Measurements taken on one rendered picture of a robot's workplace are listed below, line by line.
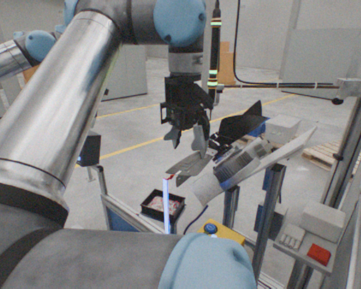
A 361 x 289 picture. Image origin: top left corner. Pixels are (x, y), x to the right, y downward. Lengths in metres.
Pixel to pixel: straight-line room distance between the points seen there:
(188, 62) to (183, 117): 0.11
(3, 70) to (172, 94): 0.44
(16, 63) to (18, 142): 0.53
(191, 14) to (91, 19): 0.14
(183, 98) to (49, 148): 0.33
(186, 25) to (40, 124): 0.23
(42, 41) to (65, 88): 0.46
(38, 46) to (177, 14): 0.44
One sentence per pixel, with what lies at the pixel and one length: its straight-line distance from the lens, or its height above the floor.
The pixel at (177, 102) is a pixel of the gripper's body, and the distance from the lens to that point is 0.50.
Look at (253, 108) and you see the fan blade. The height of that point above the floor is 1.38.
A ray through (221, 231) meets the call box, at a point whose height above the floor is 1.07.
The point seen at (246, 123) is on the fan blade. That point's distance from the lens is 1.09.
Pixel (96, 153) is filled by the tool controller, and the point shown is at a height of 1.12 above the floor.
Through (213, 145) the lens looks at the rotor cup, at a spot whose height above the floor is 1.21.
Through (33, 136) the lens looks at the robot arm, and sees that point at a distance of 0.23.
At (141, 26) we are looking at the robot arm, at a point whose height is 1.77.
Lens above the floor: 1.75
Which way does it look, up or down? 26 degrees down
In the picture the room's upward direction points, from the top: straight up
